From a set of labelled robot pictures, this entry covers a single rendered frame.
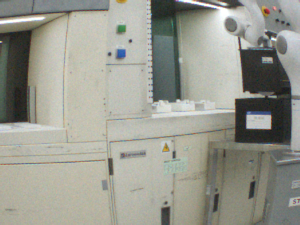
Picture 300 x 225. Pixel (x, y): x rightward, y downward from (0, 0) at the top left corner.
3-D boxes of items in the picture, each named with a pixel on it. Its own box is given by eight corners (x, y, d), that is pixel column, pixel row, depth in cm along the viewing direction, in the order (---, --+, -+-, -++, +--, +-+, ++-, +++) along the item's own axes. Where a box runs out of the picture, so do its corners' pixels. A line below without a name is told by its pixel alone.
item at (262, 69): (241, 101, 195) (234, 27, 194) (261, 100, 210) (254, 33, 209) (283, 102, 179) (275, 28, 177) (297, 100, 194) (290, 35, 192)
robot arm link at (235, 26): (258, 27, 175) (242, 17, 181) (243, 21, 166) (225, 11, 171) (253, 43, 178) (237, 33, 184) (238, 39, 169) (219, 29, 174)
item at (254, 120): (233, 142, 195) (233, 98, 194) (261, 134, 215) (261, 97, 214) (282, 142, 176) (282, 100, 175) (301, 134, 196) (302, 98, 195)
